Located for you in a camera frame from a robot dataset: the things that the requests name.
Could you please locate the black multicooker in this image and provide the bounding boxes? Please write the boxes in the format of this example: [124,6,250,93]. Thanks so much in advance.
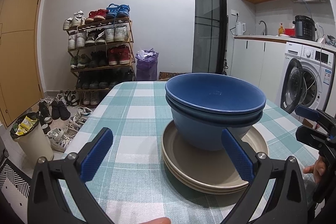
[292,15,316,41]

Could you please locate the white base cabinets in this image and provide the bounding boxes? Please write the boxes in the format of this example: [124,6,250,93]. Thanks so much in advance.
[231,35,288,109]

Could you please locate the wooden shoe rack with shoes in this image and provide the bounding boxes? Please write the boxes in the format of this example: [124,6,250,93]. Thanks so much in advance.
[63,4,134,106]

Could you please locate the yellow snack wrapper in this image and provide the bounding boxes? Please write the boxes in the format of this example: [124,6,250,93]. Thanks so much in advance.
[15,117,39,136]

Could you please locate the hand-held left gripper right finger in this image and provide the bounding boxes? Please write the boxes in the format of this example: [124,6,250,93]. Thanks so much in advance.
[221,128,307,224]

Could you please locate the teal checked tablecloth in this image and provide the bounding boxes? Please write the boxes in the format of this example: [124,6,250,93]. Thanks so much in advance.
[56,81,326,224]

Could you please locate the yellow wooden door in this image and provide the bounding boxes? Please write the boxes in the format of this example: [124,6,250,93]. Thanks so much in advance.
[0,0,52,130]

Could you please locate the black white patterned rug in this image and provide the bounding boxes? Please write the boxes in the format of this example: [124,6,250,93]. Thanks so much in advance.
[0,160,32,212]

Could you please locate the steel kitchen faucet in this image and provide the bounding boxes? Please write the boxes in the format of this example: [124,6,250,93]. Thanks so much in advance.
[258,20,268,36]

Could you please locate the purple plastic bag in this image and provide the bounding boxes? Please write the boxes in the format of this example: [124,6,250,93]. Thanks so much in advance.
[135,48,159,82]

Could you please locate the cream ribbed plate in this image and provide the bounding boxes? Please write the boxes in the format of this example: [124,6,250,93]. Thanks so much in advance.
[168,161,249,196]
[162,119,269,186]
[164,156,250,191]

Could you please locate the white washing machine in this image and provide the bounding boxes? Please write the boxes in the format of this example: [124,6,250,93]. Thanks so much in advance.
[280,42,336,115]

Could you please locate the white power cable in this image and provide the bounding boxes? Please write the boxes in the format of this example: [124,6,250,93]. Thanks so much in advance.
[305,49,325,91]

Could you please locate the scattered pile of sneakers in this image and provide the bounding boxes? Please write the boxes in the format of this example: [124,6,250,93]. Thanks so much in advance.
[38,90,93,153]

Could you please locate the ring patterned cardboard panel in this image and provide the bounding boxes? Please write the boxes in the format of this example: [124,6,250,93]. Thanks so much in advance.
[159,71,186,82]

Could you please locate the white trash bin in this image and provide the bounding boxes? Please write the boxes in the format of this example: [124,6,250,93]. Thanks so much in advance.
[10,112,54,162]

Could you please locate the person's right hand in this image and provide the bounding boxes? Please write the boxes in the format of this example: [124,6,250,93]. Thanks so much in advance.
[303,160,326,183]

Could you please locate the white electric kettle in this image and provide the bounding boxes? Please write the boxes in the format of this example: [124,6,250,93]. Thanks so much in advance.
[234,21,247,36]

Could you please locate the person's left hand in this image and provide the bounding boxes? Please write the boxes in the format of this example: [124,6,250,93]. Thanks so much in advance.
[141,217,172,224]

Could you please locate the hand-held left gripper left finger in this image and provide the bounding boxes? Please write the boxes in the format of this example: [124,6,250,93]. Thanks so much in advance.
[28,127,114,224]

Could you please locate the grey floor mop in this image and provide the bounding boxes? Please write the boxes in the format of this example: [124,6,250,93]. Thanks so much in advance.
[221,15,230,76]

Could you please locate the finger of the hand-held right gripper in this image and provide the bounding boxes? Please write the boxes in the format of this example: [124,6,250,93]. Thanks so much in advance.
[295,105,336,132]
[295,126,336,158]

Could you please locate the black framed glass door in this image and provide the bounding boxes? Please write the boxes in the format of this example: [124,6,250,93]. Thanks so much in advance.
[192,0,228,75]

